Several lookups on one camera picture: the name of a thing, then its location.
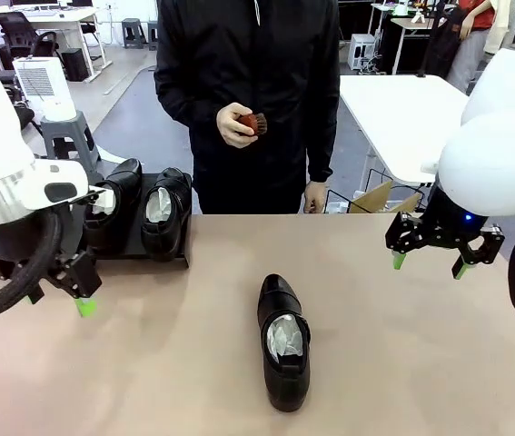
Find black leather strap shoe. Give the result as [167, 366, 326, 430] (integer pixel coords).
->
[140, 166, 193, 263]
[82, 157, 144, 254]
[256, 272, 312, 413]

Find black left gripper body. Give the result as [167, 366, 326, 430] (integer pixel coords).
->
[0, 211, 58, 282]

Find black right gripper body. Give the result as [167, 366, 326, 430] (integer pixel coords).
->
[420, 183, 490, 250]

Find black office chair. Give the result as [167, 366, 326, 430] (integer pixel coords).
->
[0, 11, 61, 64]

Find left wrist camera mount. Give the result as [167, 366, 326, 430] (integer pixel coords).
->
[76, 183, 109, 204]

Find red-brown shoe brush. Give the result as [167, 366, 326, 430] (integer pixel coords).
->
[237, 113, 268, 138]

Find brown cardboard box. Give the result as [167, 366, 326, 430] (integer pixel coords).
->
[351, 179, 425, 214]

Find mannequin red top grey trousers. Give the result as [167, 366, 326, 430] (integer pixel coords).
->
[446, 0, 498, 94]

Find person's left hand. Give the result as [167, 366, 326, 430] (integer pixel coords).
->
[302, 180, 329, 214]

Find black stand pole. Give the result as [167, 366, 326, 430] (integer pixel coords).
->
[415, 0, 442, 79]

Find white office desk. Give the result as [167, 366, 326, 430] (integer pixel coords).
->
[0, 6, 113, 85]

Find person's left forearm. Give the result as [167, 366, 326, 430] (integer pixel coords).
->
[304, 104, 341, 183]

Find white computer case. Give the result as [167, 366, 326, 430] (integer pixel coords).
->
[350, 34, 380, 73]

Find black shoe stand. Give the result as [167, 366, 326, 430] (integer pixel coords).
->
[82, 171, 193, 270]

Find person in black jacket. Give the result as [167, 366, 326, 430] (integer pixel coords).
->
[153, 0, 341, 215]

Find person's right forearm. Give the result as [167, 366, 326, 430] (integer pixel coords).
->
[154, 76, 226, 137]

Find white paper shoe stuffing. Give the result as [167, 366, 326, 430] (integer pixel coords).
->
[145, 186, 172, 224]
[89, 183, 117, 215]
[265, 312, 304, 364]

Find person's right hand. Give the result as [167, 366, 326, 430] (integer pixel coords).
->
[215, 102, 254, 148]

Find large white table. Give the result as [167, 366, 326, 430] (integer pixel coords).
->
[338, 74, 471, 201]

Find white air purifier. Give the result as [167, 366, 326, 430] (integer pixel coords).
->
[13, 56, 78, 123]

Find black computer tower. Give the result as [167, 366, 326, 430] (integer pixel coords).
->
[60, 47, 90, 83]

